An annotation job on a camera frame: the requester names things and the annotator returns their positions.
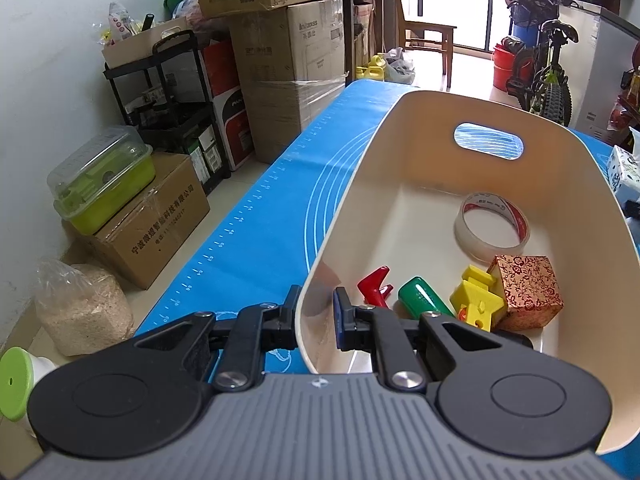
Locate red toy piece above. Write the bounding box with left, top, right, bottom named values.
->
left=357, top=266, right=394, bottom=309

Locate green toy cylinder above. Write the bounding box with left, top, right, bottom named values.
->
left=398, top=276, right=454, bottom=320

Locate yellow toy block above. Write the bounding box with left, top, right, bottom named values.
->
left=449, top=266, right=506, bottom=332

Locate red floral gift box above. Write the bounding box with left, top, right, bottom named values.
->
left=487, top=255, right=564, bottom=332

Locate beige plastic basket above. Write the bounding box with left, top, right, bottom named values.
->
left=296, top=91, right=639, bottom=453

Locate clear tape roll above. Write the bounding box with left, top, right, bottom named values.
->
left=454, top=193, right=530, bottom=262

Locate floor cardboard box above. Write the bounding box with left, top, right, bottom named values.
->
left=76, top=153, right=209, bottom=289

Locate bag of grain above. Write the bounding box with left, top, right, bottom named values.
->
left=34, top=260, right=134, bottom=358

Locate green lidded plastic container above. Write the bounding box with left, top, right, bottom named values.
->
left=47, top=126, right=155, bottom=235

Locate yellow oil jug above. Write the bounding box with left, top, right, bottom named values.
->
left=355, top=54, right=386, bottom=81

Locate black metal shelf rack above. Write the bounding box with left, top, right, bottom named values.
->
left=103, top=29, right=231, bottom=193

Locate white plastic bag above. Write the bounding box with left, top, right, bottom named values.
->
left=384, top=47, right=416, bottom=84

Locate green lid white bottle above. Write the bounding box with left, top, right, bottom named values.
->
left=0, top=347, right=58, bottom=437

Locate large lower cardboard box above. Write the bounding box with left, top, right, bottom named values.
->
left=228, top=0, right=346, bottom=164

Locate wooden chair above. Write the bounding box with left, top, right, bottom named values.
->
left=395, top=0, right=456, bottom=90

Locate green black bicycle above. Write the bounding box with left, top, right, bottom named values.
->
left=506, top=0, right=579, bottom=127

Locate red bucket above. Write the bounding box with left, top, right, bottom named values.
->
left=492, top=38, right=525, bottom=92

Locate tissue pack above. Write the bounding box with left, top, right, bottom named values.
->
left=606, top=146, right=640, bottom=207

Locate small box on rack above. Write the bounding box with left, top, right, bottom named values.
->
left=102, top=18, right=191, bottom=68

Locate white chest freezer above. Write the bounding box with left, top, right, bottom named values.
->
left=560, top=2, right=639, bottom=145

